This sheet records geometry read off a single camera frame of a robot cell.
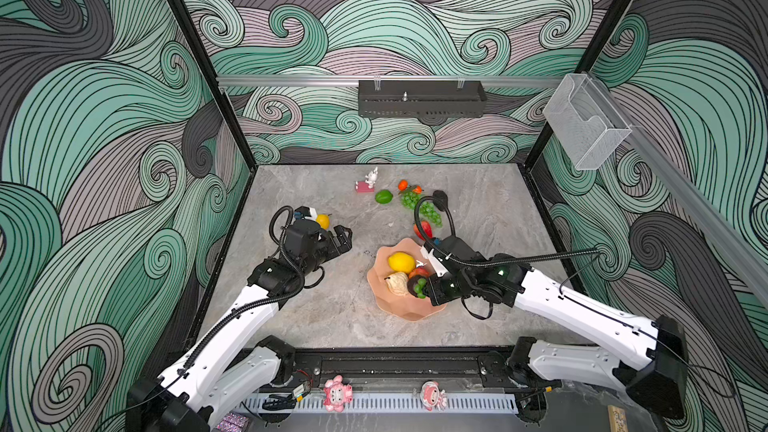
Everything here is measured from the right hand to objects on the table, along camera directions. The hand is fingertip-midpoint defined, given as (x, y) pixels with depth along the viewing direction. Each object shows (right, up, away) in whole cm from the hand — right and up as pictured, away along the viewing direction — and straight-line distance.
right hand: (422, 293), depth 73 cm
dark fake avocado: (+12, +22, +34) cm, 42 cm away
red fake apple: (+1, +2, +11) cm, 11 cm away
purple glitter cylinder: (-43, -25, -9) cm, 51 cm away
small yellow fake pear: (-30, +15, +27) cm, 43 cm away
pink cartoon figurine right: (+1, -22, -6) cm, 23 cm away
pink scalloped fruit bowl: (-6, +1, +9) cm, 10 cm away
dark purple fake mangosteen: (-1, +2, 0) cm, 2 cm away
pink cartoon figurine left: (-21, -21, -6) cm, 30 cm away
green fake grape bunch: (+6, +19, +28) cm, 34 cm away
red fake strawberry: (+5, +12, +24) cm, 28 cm away
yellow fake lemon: (-5, +5, +13) cm, 15 cm away
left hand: (-21, +14, +5) cm, 26 cm away
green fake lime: (-9, +23, +34) cm, 43 cm away
